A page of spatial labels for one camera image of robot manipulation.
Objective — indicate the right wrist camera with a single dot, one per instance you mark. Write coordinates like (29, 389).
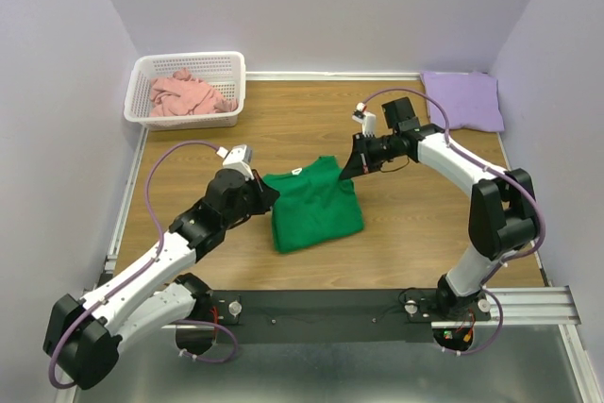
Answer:
(366, 119)

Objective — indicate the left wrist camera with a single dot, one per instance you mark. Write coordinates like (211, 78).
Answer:
(238, 158)

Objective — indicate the aluminium rail frame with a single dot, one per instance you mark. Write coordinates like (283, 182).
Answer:
(519, 307)

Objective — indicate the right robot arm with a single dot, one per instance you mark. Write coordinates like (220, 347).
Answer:
(503, 217)

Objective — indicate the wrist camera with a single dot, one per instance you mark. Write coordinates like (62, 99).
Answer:
(238, 158)
(366, 119)

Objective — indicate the folded purple t-shirt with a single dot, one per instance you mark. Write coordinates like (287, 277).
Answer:
(469, 100)

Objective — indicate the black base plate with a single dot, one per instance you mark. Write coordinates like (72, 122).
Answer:
(340, 316)

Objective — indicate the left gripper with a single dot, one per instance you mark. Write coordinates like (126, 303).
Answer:
(258, 186)

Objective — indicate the white plastic basket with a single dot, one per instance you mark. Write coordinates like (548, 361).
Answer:
(225, 71)

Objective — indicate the pink t-shirt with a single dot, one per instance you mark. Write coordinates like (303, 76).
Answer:
(183, 94)

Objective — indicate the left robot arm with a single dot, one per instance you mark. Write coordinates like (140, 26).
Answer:
(85, 336)

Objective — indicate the green t-shirt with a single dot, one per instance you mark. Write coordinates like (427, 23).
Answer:
(314, 206)

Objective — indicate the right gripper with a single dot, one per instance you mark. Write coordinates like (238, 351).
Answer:
(363, 153)

